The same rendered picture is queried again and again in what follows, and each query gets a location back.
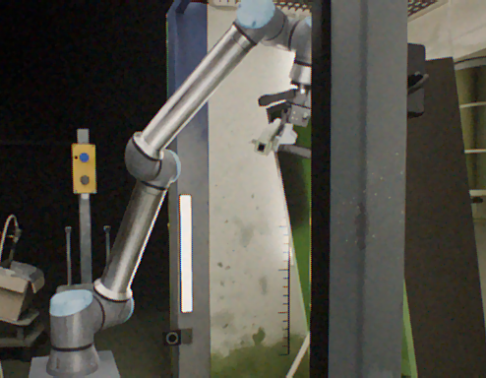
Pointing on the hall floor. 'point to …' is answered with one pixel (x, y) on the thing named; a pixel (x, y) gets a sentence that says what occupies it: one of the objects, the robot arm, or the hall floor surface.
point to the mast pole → (367, 187)
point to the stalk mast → (85, 225)
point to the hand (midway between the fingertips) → (274, 145)
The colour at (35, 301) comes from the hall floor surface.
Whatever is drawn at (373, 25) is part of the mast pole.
